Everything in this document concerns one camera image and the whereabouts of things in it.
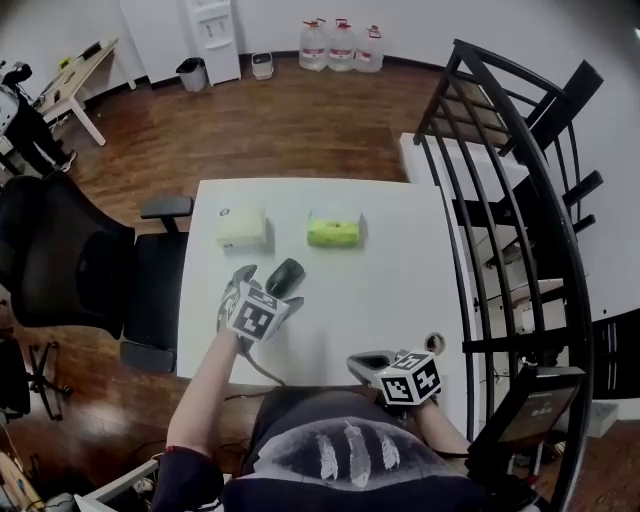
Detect black metal rack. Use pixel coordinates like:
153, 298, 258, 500
413, 38, 606, 512

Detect black office chair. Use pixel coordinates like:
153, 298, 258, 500
0, 172, 195, 374

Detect person's left forearm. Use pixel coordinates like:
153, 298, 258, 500
166, 327, 241, 456

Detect black swivel chair base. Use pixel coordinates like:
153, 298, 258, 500
0, 329, 74, 421

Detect pale yellow tissue pack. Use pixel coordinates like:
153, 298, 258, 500
214, 205, 271, 254

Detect person's dark feather-print shirt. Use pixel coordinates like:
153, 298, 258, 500
149, 387, 541, 512

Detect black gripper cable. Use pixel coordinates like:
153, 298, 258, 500
242, 339, 286, 387

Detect white storage box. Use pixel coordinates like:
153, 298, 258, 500
582, 399, 620, 439

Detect grey trash bin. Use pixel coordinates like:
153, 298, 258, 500
175, 57, 209, 94

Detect black computer mouse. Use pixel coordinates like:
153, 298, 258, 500
264, 257, 306, 299

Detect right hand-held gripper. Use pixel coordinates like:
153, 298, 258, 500
346, 350, 444, 407

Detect white water dispenser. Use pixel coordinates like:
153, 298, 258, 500
184, 0, 242, 86

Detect green tissue pack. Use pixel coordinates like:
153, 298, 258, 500
306, 208, 365, 249

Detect light wooden desk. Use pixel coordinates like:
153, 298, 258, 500
34, 37, 136, 147

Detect person's right forearm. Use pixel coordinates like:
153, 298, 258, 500
409, 399, 471, 456

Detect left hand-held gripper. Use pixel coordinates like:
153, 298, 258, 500
215, 264, 306, 355

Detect black tablet screen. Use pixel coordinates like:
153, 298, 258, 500
472, 366, 586, 469

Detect small white bucket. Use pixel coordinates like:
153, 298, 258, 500
251, 51, 275, 81

